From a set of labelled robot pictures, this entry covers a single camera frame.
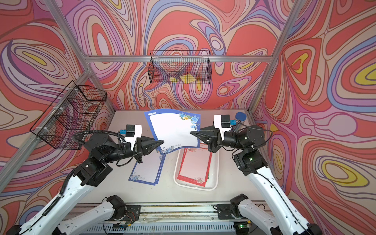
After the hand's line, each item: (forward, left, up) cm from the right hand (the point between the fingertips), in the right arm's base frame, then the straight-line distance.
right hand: (191, 135), depth 51 cm
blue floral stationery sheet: (+7, +27, -46) cm, 54 cm away
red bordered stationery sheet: (+8, -2, -43) cm, 44 cm away
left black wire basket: (+29, +64, -14) cm, 72 cm away
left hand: (-1, +11, -3) cm, 11 cm away
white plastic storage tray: (-3, -11, -43) cm, 45 cm away
